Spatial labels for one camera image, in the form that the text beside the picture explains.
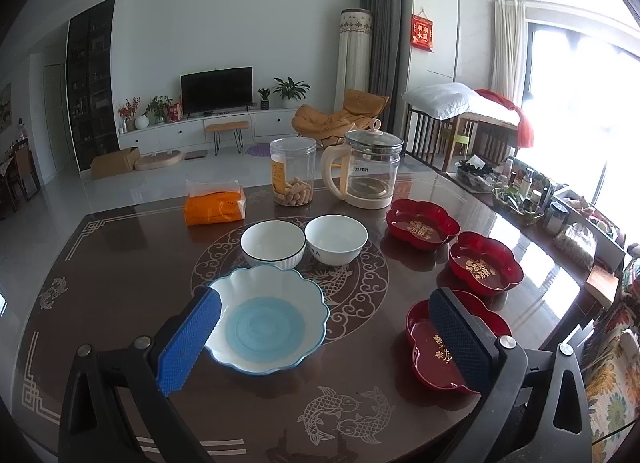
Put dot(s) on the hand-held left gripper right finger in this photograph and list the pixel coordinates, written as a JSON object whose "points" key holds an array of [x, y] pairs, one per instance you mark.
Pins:
{"points": [[460, 343]]}

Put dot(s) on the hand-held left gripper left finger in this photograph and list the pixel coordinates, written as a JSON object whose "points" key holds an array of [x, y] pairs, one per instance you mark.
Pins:
{"points": [[187, 343]]}

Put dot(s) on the blue scalloped bowl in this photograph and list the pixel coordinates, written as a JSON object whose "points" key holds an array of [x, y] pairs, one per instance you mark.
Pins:
{"points": [[270, 323]]}

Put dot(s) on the white bowl with black rim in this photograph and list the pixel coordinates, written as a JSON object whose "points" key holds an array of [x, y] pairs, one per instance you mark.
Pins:
{"points": [[272, 243]]}

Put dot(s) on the red flower-shaped plate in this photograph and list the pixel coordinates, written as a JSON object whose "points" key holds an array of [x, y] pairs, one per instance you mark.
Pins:
{"points": [[485, 263], [430, 350], [422, 223]]}

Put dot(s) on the orange tissue pack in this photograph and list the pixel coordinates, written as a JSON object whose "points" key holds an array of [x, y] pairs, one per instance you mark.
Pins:
{"points": [[215, 205]]}

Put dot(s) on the clear plastic snack bag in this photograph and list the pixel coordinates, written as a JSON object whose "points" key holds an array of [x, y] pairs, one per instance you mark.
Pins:
{"points": [[575, 245]]}

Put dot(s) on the floral cushion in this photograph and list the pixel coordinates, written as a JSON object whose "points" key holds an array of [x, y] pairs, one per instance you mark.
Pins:
{"points": [[612, 378]]}

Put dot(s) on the group of cosmetic bottles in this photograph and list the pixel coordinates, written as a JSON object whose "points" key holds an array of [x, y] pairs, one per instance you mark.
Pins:
{"points": [[520, 193]]}

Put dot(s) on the plain white bowl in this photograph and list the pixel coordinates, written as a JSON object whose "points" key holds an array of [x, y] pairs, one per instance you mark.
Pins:
{"points": [[335, 238]]}

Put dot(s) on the glass dish with dark contents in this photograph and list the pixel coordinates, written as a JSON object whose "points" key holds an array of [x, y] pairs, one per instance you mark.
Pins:
{"points": [[475, 178]]}

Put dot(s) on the beige cat scratcher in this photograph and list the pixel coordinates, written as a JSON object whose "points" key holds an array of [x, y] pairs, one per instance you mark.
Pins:
{"points": [[157, 162]]}

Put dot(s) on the grey floor scale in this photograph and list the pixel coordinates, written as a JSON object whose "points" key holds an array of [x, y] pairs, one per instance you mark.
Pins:
{"points": [[195, 155]]}

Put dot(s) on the glass kettle with cream base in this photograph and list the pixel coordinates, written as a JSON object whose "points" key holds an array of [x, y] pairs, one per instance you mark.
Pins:
{"points": [[370, 173]]}

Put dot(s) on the cardboard box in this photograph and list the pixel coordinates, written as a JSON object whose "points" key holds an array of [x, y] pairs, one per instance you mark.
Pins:
{"points": [[112, 163]]}

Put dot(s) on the green stool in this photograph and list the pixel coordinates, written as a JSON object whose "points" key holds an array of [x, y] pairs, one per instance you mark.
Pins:
{"points": [[457, 143]]}

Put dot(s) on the clear plastic snack jar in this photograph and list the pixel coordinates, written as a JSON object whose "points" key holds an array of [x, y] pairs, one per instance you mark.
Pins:
{"points": [[294, 168]]}

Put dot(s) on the purple round mat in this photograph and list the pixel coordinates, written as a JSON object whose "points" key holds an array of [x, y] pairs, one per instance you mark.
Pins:
{"points": [[260, 150]]}

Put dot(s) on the white television cabinet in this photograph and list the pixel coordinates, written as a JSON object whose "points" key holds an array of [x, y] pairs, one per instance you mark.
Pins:
{"points": [[170, 135]]}

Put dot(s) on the wooden bench with black legs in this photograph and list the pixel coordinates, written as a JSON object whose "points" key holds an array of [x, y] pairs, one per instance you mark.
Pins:
{"points": [[226, 126]]}

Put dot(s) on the white round vase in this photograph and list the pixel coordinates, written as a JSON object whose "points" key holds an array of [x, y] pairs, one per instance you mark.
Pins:
{"points": [[141, 122]]}

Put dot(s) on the red cloth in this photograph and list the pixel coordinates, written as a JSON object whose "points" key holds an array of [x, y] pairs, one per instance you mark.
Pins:
{"points": [[522, 125]]}

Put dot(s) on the red gift box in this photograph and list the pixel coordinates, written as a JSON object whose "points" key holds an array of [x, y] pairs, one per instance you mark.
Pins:
{"points": [[173, 114]]}

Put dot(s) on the leafy green potted plant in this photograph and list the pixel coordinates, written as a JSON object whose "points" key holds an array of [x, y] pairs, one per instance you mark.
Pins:
{"points": [[159, 109]]}

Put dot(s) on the wooden dining chair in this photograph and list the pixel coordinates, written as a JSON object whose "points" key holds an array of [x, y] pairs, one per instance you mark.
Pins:
{"points": [[22, 173]]}

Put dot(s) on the red flower arrangement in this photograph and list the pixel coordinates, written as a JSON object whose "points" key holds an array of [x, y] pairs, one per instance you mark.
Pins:
{"points": [[127, 110]]}

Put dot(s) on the white pillow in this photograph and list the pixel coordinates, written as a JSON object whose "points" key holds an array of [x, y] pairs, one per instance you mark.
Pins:
{"points": [[437, 100]]}

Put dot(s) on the flat screen television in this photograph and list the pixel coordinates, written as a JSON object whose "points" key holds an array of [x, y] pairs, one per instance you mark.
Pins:
{"points": [[216, 90]]}

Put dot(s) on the orange lounge chair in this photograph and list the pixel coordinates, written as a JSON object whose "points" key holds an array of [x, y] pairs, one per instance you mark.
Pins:
{"points": [[345, 115]]}

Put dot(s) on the small potted plant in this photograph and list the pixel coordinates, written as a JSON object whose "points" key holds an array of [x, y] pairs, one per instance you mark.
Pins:
{"points": [[264, 99]]}

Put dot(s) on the white door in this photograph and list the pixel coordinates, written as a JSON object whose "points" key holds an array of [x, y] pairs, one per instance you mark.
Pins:
{"points": [[54, 123]]}

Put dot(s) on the dark glass display cabinet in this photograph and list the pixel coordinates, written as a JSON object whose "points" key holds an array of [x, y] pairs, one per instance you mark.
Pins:
{"points": [[92, 88]]}

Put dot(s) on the large green potted plant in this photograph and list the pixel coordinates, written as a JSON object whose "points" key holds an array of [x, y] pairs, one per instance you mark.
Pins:
{"points": [[290, 90]]}

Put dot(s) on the white curtain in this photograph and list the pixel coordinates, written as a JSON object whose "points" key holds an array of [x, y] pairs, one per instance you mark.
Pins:
{"points": [[509, 53]]}

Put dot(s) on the standing air conditioner with cover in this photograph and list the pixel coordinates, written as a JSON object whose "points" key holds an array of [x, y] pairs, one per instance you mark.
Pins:
{"points": [[352, 58]]}

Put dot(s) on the grey curtain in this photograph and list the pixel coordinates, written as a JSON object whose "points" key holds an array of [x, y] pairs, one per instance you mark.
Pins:
{"points": [[382, 43]]}

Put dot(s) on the dark wooden bed frame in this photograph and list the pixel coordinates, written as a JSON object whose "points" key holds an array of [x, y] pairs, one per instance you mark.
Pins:
{"points": [[425, 135]]}

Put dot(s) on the framed wall picture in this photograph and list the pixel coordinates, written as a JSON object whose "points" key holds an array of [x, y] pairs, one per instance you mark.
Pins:
{"points": [[5, 104]]}

